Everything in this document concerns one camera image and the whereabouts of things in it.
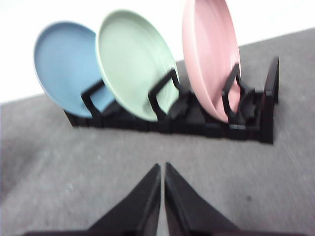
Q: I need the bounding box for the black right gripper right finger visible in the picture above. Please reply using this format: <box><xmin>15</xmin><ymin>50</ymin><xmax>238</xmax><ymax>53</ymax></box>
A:
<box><xmin>164</xmin><ymin>162</ymin><xmax>259</xmax><ymax>236</ymax></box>

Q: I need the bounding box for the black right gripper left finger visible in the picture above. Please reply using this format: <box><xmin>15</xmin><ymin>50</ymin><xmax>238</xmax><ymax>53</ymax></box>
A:
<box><xmin>65</xmin><ymin>163</ymin><xmax>161</xmax><ymax>236</ymax></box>

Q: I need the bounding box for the green plate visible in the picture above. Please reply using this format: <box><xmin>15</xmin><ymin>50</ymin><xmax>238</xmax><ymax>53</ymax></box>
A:
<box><xmin>96</xmin><ymin>10</ymin><xmax>179</xmax><ymax>121</ymax></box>

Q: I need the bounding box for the black plate rack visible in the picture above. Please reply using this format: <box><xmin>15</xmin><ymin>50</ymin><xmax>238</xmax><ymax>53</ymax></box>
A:
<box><xmin>65</xmin><ymin>57</ymin><xmax>280</xmax><ymax>144</ymax></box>

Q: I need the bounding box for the pink plate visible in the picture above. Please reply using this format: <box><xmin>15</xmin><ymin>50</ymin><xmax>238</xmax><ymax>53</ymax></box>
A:
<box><xmin>182</xmin><ymin>0</ymin><xmax>241</xmax><ymax>122</ymax></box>

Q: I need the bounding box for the blue plate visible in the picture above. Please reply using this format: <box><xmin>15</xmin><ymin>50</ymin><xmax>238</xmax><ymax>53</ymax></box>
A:
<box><xmin>33</xmin><ymin>23</ymin><xmax>114</xmax><ymax>117</ymax></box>

